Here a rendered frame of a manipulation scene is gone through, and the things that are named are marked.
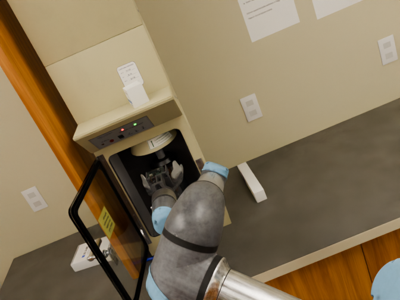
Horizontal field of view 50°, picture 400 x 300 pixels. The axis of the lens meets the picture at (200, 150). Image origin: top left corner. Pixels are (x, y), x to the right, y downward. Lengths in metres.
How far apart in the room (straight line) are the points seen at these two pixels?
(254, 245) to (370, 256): 0.37
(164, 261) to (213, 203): 0.14
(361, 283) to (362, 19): 1.05
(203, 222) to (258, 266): 0.60
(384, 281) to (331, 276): 0.68
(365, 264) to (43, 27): 1.23
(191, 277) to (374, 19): 1.46
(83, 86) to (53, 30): 0.18
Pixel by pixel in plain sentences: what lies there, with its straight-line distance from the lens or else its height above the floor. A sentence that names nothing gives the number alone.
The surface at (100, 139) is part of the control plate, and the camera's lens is 1.35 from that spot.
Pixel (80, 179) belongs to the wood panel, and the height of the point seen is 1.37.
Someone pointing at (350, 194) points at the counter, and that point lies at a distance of 1.57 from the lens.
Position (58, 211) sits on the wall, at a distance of 2.09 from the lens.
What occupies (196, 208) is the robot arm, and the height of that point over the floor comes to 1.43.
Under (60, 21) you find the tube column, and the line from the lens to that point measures 1.36.
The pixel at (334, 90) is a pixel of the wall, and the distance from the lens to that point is 2.00.
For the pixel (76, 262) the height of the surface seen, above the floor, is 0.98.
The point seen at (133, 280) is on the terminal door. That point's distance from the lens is 1.44.
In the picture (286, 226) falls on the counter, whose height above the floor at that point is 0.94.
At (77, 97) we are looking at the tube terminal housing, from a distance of 1.40.
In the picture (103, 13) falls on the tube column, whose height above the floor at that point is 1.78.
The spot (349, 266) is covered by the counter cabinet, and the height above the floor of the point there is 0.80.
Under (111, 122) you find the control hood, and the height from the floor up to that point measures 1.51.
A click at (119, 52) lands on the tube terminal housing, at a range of 1.35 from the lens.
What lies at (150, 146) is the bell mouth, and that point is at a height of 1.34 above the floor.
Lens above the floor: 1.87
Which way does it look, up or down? 24 degrees down
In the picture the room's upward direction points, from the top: 24 degrees counter-clockwise
